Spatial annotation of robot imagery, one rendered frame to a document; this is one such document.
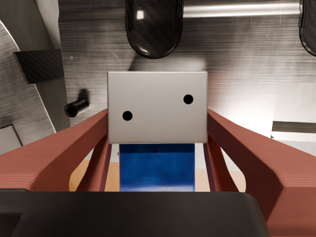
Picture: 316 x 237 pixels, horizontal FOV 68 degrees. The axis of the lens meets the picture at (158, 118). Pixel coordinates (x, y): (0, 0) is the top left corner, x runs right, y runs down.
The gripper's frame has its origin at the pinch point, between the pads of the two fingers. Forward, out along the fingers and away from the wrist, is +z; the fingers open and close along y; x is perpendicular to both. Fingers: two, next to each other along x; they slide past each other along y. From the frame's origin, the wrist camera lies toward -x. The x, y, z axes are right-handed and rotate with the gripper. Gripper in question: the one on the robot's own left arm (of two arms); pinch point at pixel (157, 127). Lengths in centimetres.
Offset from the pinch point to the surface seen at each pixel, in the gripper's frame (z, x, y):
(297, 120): 4.9, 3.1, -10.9
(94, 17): 7.3, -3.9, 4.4
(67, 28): 7.3, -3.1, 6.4
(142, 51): 6.0, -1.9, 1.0
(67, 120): 10.7, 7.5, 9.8
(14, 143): 7.8, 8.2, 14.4
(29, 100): 9.5, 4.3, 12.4
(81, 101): 4.9, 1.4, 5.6
